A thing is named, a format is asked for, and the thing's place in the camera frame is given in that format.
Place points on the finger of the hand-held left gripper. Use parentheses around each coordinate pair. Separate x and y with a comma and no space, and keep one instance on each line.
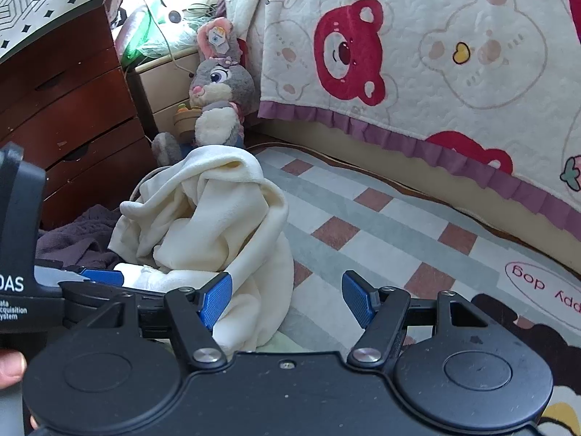
(102,277)

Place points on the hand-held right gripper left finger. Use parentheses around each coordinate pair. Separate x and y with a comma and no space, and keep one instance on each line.
(217,302)

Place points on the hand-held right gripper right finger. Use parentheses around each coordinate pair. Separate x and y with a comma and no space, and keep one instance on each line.
(357,302)

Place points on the cream fleece garment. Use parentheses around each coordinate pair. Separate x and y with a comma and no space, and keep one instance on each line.
(218,218)

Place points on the person's left hand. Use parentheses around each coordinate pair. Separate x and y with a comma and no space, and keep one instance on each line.
(11,369)

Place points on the dark purple cloth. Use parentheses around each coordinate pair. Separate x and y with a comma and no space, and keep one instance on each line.
(77,240)

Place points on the checkered rug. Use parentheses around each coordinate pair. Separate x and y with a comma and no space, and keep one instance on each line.
(363,236)

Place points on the brown wooden dresser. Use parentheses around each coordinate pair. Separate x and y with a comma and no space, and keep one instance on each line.
(68,100)

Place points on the beige nightstand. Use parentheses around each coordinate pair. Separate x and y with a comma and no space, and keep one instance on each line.
(163,86)

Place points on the grey plush rabbit toy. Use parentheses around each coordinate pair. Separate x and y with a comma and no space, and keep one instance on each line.
(222,77)

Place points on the black white patterned cloth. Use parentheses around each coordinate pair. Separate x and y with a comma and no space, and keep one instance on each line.
(36,0)

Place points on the green plastic bag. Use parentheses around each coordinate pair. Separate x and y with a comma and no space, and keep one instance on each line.
(145,32)

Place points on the bear print quilt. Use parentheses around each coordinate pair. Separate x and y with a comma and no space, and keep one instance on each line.
(408,54)

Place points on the white round device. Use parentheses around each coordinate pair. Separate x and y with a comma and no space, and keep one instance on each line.
(174,17)

